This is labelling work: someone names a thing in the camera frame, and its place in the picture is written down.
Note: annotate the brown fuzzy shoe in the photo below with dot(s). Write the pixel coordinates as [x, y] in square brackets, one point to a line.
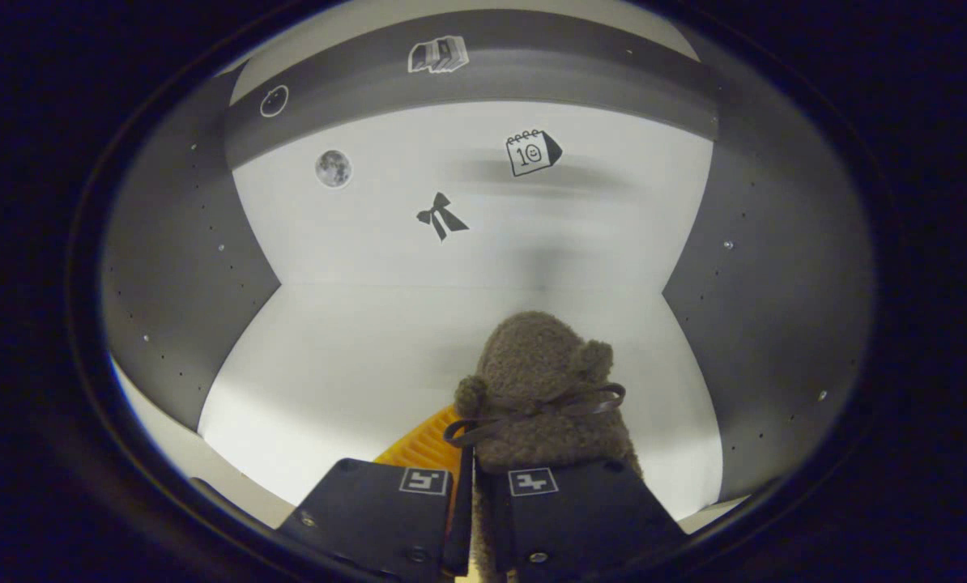
[532, 356]

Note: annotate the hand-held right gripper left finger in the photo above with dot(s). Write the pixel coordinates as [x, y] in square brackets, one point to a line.
[370, 510]

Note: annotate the white shoe cabinet door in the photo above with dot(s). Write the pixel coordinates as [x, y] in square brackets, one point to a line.
[176, 453]
[710, 514]

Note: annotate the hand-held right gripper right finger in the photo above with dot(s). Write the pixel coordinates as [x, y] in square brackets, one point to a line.
[581, 518]

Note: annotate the white grey shoe cabinet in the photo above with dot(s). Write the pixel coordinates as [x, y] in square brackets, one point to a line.
[451, 340]

